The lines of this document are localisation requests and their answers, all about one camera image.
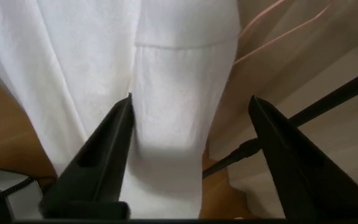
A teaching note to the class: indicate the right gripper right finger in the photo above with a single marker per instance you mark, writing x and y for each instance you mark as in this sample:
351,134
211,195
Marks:
306,180

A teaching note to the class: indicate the beige curtain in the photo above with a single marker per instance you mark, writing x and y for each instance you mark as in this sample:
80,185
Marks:
306,77

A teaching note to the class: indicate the black clothes rack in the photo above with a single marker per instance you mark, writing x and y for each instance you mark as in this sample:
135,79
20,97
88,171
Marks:
322,105

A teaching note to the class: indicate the white printed t-shirt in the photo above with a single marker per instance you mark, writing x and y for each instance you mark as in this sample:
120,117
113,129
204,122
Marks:
89,62

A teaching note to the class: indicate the pink clothes hanger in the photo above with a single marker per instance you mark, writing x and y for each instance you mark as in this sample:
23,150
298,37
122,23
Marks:
278,37

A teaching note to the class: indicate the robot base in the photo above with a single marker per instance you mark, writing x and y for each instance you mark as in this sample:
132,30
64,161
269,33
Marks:
20,202

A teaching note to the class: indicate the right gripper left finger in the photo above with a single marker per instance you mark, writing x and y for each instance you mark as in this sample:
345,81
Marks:
98,174

